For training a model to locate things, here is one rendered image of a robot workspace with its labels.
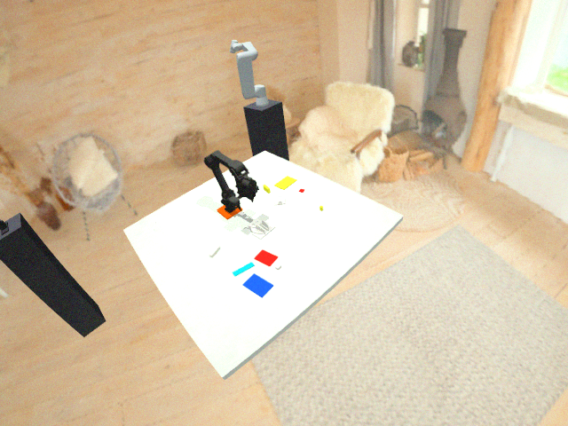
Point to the yellow flat plate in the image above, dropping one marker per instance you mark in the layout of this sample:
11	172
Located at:
285	182

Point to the cyan flat bar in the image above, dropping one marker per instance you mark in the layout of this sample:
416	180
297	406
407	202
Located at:
243	269

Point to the blue flat plate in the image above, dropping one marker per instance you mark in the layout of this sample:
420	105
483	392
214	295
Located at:
257	285

